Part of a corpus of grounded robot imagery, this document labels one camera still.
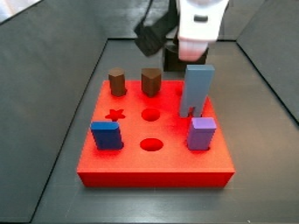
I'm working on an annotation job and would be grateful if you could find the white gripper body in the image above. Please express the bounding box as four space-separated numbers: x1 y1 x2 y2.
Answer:
176 0 230 61

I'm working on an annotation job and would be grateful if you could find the black curved fixture stand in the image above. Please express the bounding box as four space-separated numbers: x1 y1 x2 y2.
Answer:
163 45 208 72

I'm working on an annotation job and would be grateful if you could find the red peg board base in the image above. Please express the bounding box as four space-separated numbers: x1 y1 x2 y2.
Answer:
78 80 235 187

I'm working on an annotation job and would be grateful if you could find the tall light blue block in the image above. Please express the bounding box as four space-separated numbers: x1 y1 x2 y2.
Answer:
180 65 215 117

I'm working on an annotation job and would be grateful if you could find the purple square block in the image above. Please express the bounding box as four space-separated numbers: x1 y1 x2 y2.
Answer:
187 117 218 151

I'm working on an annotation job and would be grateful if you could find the dark blue block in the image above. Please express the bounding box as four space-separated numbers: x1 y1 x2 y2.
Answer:
90 121 124 150

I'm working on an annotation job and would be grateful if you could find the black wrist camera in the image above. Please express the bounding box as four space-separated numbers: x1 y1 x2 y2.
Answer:
135 12 178 57

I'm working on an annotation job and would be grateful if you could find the black cable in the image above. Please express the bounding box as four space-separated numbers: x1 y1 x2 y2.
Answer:
140 0 155 29

